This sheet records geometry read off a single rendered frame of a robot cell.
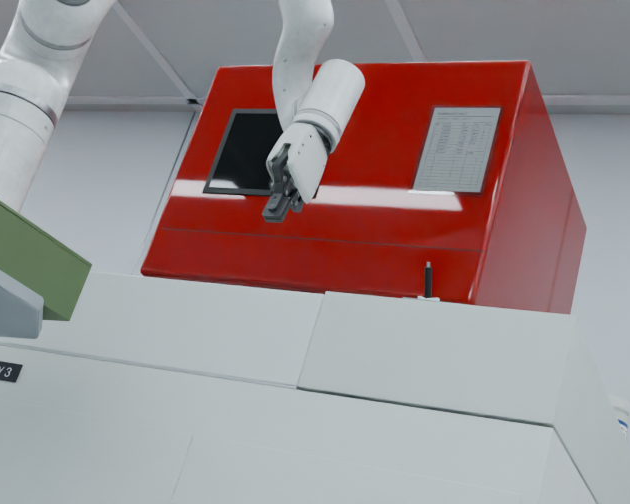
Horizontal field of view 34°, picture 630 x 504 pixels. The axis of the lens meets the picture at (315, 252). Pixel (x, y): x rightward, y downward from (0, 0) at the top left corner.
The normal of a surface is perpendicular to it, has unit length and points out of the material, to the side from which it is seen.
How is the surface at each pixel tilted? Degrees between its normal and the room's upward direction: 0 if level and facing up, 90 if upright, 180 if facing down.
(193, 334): 90
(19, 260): 90
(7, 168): 89
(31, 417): 90
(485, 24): 180
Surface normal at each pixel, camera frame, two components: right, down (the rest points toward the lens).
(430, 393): -0.38, -0.47
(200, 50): -0.27, 0.88
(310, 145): 0.84, -0.02
